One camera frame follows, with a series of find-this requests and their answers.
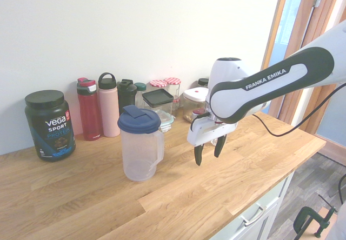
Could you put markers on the green metal clamp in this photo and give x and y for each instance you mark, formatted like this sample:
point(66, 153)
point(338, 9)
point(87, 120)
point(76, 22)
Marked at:
point(305, 218)

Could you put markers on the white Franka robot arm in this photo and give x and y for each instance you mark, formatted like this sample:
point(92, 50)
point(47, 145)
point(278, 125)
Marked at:
point(270, 88)

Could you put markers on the black shaker bottle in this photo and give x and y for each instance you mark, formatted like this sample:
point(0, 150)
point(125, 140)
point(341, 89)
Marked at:
point(126, 94)

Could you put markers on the jar with red gingham lid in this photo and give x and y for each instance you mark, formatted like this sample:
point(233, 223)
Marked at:
point(158, 84)
point(174, 88)

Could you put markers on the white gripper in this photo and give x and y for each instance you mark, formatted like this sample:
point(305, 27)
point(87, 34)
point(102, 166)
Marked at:
point(208, 132)

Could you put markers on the pale green cabinet drawer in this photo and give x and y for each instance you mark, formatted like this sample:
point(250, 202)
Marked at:
point(267, 210)

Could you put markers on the wooden door frame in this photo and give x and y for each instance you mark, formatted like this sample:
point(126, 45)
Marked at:
point(273, 34)

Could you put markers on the pink bottle with black cap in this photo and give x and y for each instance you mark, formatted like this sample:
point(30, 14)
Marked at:
point(108, 110)

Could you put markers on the jar with black lid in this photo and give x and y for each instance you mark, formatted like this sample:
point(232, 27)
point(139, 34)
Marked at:
point(202, 82)

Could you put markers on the red water bottle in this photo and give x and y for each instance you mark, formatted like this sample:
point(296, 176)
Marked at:
point(89, 110)

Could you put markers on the square container with black lid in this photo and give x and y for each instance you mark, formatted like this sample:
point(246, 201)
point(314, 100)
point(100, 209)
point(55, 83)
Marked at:
point(159, 99)

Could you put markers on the clear pitcher with blue lid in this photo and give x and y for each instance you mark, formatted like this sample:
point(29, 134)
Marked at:
point(140, 148)

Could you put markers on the wooden door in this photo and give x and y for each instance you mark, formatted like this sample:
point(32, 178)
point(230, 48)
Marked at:
point(305, 15)

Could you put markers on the small jar with red lid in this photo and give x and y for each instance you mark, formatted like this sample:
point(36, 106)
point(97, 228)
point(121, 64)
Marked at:
point(176, 104)

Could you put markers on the silver door hinge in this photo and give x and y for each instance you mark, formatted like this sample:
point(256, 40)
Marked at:
point(317, 1)

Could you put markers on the clear bottle with green cap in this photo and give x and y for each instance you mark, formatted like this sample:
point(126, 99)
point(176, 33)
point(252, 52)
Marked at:
point(140, 92)

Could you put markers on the square container with white lid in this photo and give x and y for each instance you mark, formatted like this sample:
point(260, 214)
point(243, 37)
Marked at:
point(193, 102)

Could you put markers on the black Vega protein tub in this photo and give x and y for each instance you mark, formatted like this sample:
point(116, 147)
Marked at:
point(51, 126)

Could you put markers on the glass container with teal lid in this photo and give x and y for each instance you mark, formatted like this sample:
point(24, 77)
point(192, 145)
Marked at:
point(166, 121)

